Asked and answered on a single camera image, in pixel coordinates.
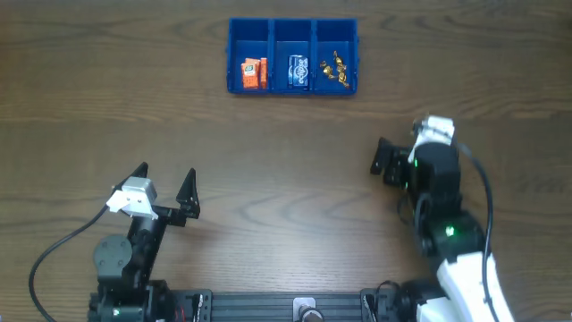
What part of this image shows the orange candy box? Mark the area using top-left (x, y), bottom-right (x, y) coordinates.
top-left (258, 56), bottom-right (269, 90)
top-left (240, 57), bottom-right (262, 90)

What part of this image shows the mounting rail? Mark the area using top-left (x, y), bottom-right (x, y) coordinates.
top-left (88, 288), bottom-right (408, 322)

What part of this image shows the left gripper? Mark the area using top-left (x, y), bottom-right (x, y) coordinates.
top-left (112, 161), bottom-right (201, 227)

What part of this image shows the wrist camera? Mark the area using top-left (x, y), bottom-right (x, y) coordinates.
top-left (105, 175), bottom-right (158, 220)
top-left (408, 114), bottom-right (457, 163)

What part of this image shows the black cable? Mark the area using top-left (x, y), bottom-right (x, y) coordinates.
top-left (28, 205), bottom-right (111, 322)
top-left (455, 142), bottom-right (501, 322)

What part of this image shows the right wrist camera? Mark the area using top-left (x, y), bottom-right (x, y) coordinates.
top-left (408, 114), bottom-right (457, 163)

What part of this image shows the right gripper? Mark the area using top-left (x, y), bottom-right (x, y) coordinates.
top-left (369, 137), bottom-right (413, 188)

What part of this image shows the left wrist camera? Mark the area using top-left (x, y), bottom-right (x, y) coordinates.
top-left (105, 175), bottom-right (158, 220)

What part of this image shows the blue tray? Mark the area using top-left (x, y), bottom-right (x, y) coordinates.
top-left (226, 16), bottom-right (360, 97)

